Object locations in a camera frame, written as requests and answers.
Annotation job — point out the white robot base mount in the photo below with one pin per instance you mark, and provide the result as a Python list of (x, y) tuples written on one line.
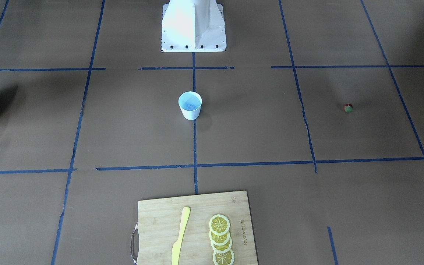
[(193, 26)]

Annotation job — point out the wooden cutting board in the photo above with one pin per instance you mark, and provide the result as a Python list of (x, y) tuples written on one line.
[(158, 223)]

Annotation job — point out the red strawberry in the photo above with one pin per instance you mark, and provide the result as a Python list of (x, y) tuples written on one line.
[(348, 108)]

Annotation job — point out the light blue plastic cup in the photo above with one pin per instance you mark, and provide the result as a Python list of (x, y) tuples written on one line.
[(191, 98)]

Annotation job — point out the yellow plastic knife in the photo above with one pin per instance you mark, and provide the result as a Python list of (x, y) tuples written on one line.
[(176, 247)]

